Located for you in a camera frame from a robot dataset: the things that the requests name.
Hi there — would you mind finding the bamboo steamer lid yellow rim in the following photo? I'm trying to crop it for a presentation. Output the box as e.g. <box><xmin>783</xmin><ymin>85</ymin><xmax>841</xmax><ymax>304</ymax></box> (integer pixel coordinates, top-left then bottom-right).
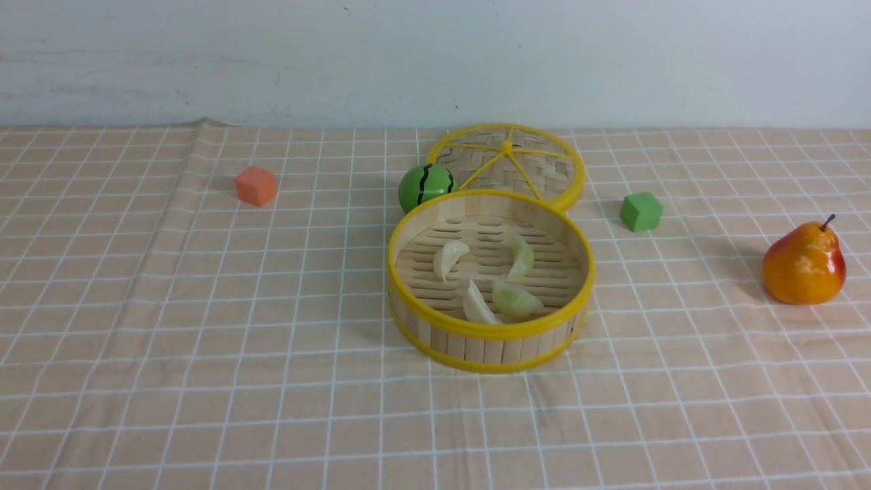
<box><xmin>426</xmin><ymin>123</ymin><xmax>586</xmax><ymax>212</ymax></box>

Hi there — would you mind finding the white dumpling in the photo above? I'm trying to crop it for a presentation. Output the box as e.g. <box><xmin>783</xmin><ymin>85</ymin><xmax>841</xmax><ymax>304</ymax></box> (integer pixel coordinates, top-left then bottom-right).
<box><xmin>433</xmin><ymin>240</ymin><xmax>470</xmax><ymax>282</ymax></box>
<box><xmin>461</xmin><ymin>280</ymin><xmax>504</xmax><ymax>325</ymax></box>

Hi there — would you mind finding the green watermelon toy ball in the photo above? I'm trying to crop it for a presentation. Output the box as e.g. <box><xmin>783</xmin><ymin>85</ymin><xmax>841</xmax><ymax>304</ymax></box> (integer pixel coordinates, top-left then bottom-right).
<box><xmin>398</xmin><ymin>163</ymin><xmax>457</xmax><ymax>214</ymax></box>

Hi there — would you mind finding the peach checkered tablecloth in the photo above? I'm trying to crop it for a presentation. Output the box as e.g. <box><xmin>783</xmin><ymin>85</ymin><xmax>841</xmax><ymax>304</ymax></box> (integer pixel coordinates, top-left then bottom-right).
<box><xmin>1</xmin><ymin>121</ymin><xmax>870</xmax><ymax>489</ymax></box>

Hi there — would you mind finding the orange foam cube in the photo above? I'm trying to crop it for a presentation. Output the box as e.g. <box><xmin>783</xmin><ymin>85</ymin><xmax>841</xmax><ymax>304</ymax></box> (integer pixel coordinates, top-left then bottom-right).
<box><xmin>233</xmin><ymin>165</ymin><xmax>278</xmax><ymax>208</ymax></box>

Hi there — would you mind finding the pale green dumpling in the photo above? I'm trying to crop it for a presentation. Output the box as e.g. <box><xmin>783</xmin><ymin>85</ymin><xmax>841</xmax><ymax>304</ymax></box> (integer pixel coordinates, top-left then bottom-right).
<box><xmin>507</xmin><ymin>235</ymin><xmax>535</xmax><ymax>281</ymax></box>
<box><xmin>491</xmin><ymin>278</ymin><xmax>544</xmax><ymax>317</ymax></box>

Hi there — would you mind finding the green foam cube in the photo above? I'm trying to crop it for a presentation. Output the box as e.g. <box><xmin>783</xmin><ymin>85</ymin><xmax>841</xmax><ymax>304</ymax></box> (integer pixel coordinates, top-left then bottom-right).
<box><xmin>619</xmin><ymin>191</ymin><xmax>665</xmax><ymax>233</ymax></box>

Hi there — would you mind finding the bamboo steamer tray yellow rim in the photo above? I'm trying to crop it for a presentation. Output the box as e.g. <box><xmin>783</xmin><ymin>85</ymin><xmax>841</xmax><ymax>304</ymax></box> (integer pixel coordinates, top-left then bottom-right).
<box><xmin>387</xmin><ymin>189</ymin><xmax>596</xmax><ymax>374</ymax></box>

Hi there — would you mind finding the orange yellow toy pear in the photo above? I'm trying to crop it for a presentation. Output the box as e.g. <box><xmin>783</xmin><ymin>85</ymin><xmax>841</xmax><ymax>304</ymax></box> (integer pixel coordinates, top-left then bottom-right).
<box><xmin>762</xmin><ymin>214</ymin><xmax>847</xmax><ymax>305</ymax></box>

